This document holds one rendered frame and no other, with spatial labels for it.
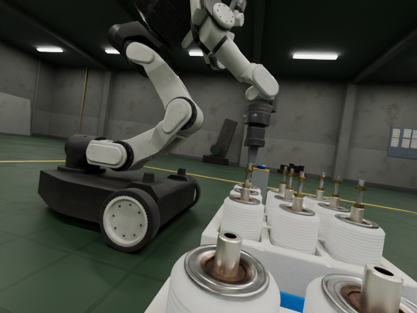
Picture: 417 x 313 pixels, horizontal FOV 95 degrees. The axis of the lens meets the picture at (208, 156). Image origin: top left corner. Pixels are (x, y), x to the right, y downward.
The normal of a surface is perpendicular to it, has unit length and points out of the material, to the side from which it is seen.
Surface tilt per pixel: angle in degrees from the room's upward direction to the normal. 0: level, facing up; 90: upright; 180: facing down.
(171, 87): 90
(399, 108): 90
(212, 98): 90
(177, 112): 90
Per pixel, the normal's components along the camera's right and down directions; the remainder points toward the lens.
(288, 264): -0.23, -0.01
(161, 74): -0.04, 0.38
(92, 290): 0.14, -0.99
